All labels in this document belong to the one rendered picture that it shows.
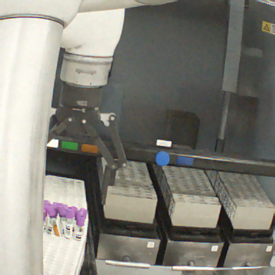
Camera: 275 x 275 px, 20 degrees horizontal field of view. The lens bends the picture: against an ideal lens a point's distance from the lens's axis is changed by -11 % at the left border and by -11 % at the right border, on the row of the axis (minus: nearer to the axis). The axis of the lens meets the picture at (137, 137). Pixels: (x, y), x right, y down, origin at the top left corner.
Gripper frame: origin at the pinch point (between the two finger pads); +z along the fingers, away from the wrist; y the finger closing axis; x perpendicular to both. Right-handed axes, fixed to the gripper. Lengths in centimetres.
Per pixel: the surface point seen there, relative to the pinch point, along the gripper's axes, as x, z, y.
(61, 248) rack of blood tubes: -10.7, 8.4, -0.9
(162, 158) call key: 27.2, -1.5, 20.3
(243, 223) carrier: 29, 13, 44
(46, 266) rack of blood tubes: -21.3, 8.6, -3.8
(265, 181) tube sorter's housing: 53, 8, 54
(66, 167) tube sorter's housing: 99, 24, 3
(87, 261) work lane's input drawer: 2.5, 16.0, 5.3
